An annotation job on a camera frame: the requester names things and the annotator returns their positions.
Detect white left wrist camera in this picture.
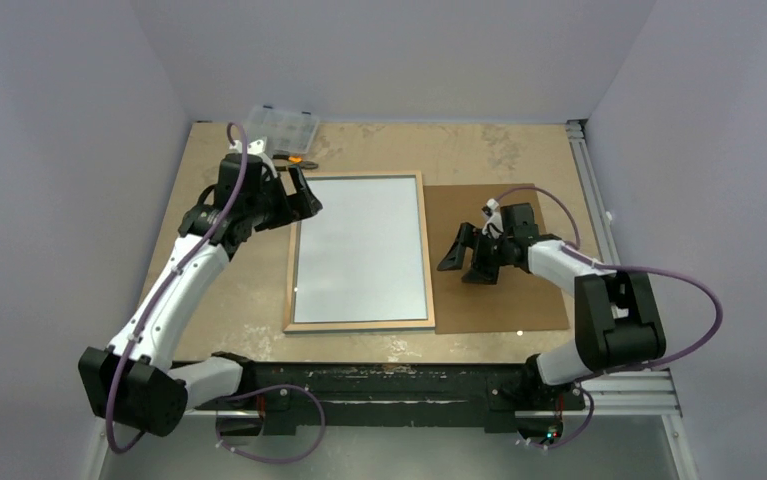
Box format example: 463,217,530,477
246,137,272,162

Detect brown cardboard backing board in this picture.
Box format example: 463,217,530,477
424,184,570,334

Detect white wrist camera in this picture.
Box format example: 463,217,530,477
481,198,503,240
246,137,272,162

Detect grey landscape photo print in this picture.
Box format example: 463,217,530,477
292,176,429,325

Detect aluminium front rail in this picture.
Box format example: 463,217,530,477
183,371,682,419

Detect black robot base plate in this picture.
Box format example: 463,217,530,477
201,361,585,435

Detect orange black pliers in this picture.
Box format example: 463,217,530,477
272,153,319,172

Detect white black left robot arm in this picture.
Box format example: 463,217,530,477
78,153,322,437

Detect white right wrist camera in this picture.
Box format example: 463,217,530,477
481,198,503,240

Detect clear plastic organizer box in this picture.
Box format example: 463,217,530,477
243,105,320,156

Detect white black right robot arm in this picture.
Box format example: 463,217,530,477
437,199,667,407

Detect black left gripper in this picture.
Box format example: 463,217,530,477
246,165,320,232

